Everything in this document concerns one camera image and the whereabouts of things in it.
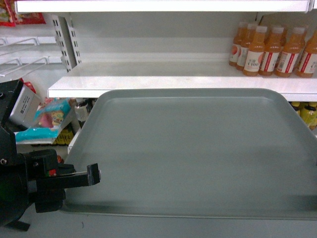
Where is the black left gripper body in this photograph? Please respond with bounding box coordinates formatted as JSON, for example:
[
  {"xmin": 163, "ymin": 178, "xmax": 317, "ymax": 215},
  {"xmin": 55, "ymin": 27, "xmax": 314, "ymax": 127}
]
[{"xmin": 0, "ymin": 149, "xmax": 74, "ymax": 227}]

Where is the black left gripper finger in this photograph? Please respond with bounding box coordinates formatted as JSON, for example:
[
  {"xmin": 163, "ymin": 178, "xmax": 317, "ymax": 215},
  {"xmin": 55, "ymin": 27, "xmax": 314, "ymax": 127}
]
[{"xmin": 60, "ymin": 163, "xmax": 101, "ymax": 188}]

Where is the grey rectangular serving tray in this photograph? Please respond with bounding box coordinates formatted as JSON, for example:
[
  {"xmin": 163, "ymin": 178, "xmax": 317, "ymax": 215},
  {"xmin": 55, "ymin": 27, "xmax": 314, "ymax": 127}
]
[{"xmin": 62, "ymin": 89, "xmax": 317, "ymax": 220}]

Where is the teal snack bag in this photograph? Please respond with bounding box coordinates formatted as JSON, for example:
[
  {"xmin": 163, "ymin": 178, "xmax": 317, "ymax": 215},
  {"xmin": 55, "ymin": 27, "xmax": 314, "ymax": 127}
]
[{"xmin": 15, "ymin": 98, "xmax": 76, "ymax": 144}]

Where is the white metal store shelf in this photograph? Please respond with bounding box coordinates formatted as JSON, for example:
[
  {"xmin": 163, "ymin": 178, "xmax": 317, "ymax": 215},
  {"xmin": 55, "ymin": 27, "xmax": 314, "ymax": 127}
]
[{"xmin": 0, "ymin": 0, "xmax": 317, "ymax": 154}]

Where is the orange juice bottle front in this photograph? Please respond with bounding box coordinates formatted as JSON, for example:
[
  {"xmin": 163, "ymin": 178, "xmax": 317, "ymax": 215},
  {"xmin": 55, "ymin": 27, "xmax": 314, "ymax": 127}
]
[{"xmin": 243, "ymin": 26, "xmax": 267, "ymax": 76}]

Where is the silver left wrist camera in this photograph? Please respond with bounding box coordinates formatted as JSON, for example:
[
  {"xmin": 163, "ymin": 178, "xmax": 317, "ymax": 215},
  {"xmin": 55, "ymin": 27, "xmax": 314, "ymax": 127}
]
[{"xmin": 9, "ymin": 85, "xmax": 41, "ymax": 128}]

